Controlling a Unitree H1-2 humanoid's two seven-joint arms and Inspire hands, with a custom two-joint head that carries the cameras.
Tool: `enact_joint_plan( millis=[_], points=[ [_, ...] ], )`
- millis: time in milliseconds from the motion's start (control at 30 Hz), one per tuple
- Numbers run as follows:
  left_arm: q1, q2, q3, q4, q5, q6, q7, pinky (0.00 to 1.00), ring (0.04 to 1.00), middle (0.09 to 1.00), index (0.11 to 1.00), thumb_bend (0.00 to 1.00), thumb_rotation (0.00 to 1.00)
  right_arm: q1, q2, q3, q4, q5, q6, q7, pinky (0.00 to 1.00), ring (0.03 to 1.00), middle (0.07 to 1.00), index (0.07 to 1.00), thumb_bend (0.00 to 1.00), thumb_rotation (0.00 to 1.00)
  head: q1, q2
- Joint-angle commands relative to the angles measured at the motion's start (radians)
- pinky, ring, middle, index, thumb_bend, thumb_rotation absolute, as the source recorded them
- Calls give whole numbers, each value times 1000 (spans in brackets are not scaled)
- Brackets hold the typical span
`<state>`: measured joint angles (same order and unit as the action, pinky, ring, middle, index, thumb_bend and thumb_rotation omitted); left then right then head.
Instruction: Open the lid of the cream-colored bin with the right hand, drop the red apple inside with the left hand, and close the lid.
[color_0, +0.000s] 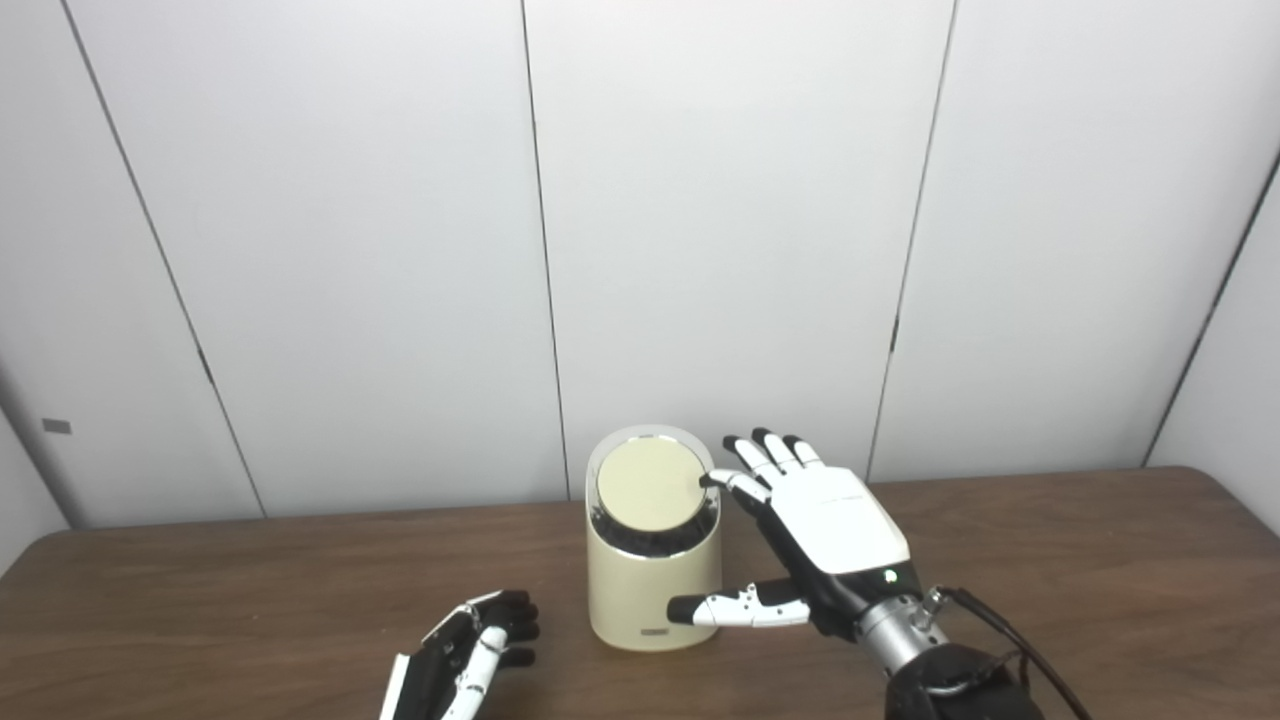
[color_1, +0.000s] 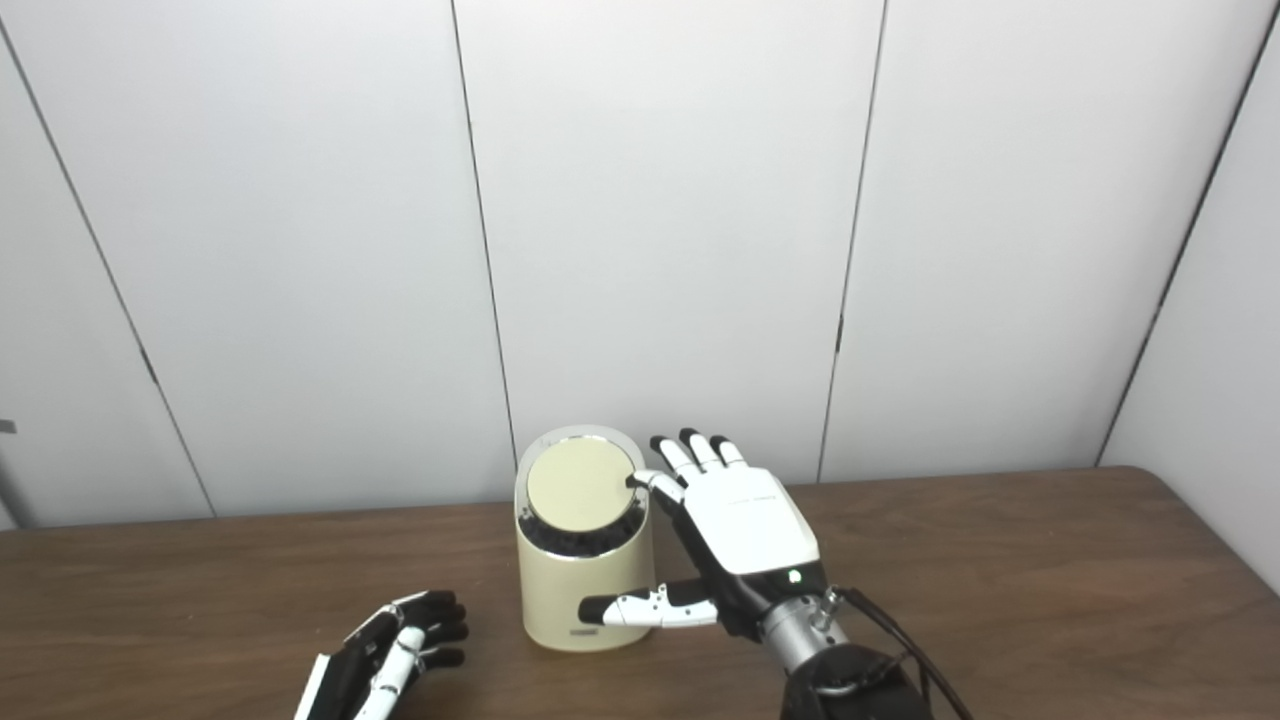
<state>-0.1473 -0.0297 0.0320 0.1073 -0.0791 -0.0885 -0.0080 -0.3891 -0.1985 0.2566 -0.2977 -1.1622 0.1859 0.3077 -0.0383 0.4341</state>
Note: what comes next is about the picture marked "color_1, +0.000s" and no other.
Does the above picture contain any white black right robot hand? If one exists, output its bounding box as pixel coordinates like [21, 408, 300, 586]
[578, 429, 829, 641]

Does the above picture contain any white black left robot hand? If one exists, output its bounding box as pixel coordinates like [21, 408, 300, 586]
[293, 590, 470, 720]

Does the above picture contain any round cream bin lid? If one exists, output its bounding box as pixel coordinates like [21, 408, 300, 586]
[526, 436, 638, 534]

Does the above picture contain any cream-colored cylindrical bin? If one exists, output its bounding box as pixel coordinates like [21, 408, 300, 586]
[514, 425, 656, 653]

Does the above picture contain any black bin liner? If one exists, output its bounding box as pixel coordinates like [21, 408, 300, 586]
[518, 500, 648, 558]

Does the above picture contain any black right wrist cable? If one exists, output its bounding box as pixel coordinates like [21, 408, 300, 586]
[830, 586, 976, 720]

